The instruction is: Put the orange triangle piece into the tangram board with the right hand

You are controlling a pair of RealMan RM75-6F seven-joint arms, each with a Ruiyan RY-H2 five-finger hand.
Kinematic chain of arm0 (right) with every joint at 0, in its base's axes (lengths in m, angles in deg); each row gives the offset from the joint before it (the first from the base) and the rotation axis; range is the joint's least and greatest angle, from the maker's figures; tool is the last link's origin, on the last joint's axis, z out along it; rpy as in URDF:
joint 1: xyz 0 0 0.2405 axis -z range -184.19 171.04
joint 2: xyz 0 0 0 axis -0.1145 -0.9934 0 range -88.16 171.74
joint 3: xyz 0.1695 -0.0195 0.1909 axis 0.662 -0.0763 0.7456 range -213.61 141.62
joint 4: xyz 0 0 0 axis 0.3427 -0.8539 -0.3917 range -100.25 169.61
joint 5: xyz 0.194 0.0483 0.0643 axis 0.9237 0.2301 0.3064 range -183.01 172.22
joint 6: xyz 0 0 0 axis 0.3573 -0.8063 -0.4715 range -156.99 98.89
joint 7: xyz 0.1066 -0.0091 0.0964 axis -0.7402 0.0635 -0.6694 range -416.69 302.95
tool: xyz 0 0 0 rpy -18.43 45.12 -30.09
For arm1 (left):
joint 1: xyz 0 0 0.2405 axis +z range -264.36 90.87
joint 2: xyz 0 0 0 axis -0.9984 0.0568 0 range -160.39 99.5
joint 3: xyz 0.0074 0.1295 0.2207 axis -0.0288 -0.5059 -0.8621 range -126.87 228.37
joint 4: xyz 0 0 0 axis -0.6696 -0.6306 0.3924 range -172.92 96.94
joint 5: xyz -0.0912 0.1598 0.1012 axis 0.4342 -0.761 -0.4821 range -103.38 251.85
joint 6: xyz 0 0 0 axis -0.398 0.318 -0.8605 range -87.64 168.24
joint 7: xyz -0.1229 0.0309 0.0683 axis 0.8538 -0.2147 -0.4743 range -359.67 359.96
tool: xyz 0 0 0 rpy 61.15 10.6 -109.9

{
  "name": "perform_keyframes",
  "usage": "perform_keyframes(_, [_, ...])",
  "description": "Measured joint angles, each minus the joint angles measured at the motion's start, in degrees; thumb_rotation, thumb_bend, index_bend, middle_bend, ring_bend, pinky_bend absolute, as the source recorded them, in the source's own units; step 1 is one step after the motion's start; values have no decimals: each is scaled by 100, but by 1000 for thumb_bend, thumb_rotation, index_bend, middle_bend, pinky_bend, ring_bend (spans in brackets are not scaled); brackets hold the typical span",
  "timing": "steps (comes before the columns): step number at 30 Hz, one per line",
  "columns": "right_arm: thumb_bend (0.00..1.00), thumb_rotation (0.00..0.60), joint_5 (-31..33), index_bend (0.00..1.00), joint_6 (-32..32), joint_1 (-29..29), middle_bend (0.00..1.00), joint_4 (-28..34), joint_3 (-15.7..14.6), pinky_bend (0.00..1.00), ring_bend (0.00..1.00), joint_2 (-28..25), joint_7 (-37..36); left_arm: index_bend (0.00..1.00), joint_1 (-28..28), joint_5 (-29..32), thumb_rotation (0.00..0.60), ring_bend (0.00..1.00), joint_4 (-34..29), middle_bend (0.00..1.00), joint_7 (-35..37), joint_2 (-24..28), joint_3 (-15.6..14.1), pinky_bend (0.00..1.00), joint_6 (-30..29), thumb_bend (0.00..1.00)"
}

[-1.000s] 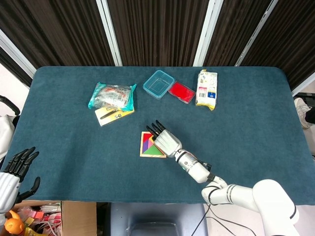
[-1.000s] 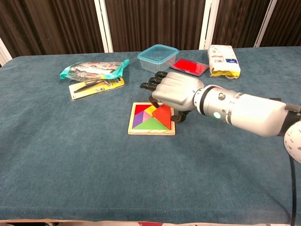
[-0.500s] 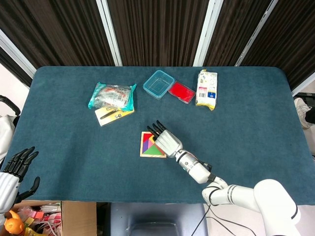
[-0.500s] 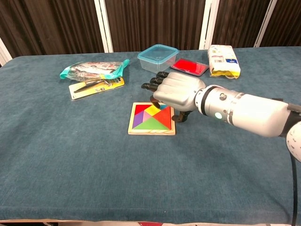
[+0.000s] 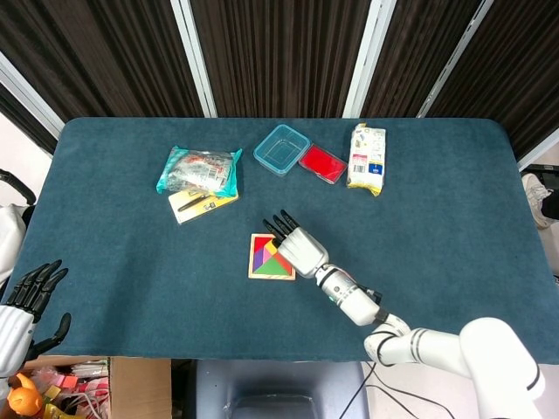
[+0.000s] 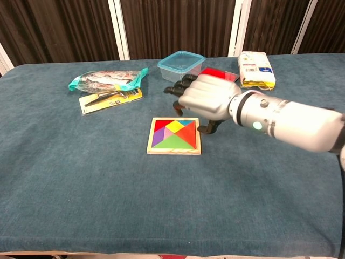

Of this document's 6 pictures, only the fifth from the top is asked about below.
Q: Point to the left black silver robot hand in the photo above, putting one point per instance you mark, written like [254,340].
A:
[15,331]

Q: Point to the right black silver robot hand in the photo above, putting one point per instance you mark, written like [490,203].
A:
[303,253]

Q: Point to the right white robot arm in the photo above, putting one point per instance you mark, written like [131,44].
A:
[419,340]

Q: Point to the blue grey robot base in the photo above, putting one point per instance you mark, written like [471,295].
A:
[279,388]

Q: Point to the yellow square puzzle piece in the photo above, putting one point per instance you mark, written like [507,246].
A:
[273,249]

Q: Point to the green triangle tangram piece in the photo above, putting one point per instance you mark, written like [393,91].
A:
[271,267]

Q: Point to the pink triangle puzzle piece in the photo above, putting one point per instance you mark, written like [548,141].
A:
[267,256]

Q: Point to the red triangle puzzle piece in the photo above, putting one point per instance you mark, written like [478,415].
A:
[261,243]

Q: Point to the purple parallelogram puzzle piece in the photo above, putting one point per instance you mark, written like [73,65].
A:
[258,261]

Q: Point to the orange toy figure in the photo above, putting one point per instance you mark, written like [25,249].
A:
[24,399]

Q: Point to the red container lid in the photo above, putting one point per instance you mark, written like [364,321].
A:
[323,163]

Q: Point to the white bag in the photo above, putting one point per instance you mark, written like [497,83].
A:
[11,240]

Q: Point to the clear blue plastic container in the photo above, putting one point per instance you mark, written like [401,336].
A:
[281,150]

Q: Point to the white yellow snack packet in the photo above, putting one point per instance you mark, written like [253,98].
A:
[367,159]

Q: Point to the yellow pen package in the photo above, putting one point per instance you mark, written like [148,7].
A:
[196,207]

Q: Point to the teal table cloth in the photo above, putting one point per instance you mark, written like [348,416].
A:
[131,283]

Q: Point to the teal clear snack bag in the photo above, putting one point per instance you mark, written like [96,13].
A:
[198,170]

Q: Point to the brown cardboard box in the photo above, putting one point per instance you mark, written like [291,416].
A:
[140,388]

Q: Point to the dark corrugated partition panel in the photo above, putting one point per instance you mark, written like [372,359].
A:
[415,48]
[279,57]
[96,57]
[515,65]

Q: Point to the white shoe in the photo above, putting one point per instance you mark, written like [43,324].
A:
[536,196]

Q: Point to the wooden tangram frame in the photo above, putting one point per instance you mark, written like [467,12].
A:
[250,257]

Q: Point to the grey partition post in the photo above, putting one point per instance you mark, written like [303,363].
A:
[194,57]
[30,98]
[363,57]
[539,150]
[454,61]

